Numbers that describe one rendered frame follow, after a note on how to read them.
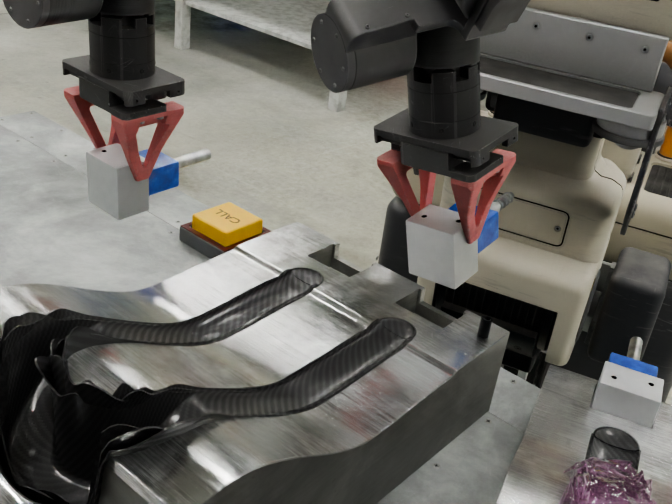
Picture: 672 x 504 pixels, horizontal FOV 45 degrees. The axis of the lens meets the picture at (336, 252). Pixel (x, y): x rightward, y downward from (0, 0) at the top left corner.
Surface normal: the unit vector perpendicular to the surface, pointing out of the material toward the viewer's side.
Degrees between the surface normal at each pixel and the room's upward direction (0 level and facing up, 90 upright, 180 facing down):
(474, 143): 12
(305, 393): 2
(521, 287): 98
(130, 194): 90
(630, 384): 0
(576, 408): 0
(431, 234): 99
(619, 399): 90
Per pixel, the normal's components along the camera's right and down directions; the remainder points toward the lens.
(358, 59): 0.47, 0.44
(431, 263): -0.66, 0.43
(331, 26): -0.88, 0.30
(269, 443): 0.39, -0.91
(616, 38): -0.43, 0.40
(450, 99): 0.11, 0.49
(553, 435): 0.12, -0.87
